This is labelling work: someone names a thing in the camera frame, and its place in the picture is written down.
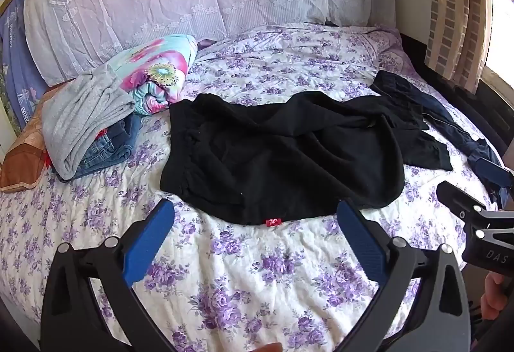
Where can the brick pattern curtain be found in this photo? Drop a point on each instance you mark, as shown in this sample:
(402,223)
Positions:
(453,14)

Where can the grey folded garment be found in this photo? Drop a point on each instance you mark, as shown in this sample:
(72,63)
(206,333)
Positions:
(84,115)

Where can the person's right hand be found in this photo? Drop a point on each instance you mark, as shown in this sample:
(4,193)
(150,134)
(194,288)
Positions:
(496,295)

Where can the blue printed cloth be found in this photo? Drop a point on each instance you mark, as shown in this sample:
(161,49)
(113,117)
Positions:
(20,67)

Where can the orange brown pillow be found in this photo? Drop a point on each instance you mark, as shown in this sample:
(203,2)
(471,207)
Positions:
(20,165)

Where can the person's left hand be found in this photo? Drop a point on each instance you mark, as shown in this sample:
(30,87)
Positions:
(270,348)

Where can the dark purple cloth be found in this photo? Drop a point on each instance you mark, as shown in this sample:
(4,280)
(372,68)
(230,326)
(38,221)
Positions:
(207,43)

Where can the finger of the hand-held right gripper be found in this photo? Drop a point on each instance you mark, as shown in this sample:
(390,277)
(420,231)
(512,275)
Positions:
(455,197)
(490,172)

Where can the folded blue jeans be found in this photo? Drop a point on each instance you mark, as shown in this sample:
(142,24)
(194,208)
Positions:
(116,143)

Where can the colourful floral rolled blanket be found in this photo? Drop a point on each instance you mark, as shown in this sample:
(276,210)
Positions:
(160,71)

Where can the red cloth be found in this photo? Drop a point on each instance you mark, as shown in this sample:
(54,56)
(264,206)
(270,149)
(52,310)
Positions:
(48,161)

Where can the navy striped track pants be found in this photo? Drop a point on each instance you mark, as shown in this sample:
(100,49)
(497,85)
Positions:
(401,93)

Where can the dark bed frame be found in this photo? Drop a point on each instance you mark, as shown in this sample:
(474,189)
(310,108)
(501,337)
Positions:
(482,115)

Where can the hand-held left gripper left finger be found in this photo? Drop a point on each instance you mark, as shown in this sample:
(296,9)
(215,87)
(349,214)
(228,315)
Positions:
(149,239)

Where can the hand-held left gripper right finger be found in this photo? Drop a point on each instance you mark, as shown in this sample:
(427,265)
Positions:
(360,243)

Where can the purple floral bed quilt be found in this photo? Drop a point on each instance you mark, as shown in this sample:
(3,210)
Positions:
(241,267)

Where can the bright window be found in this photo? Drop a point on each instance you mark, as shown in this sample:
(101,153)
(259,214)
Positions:
(502,35)

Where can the black pants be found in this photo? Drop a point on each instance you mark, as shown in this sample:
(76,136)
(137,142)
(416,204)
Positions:
(281,159)

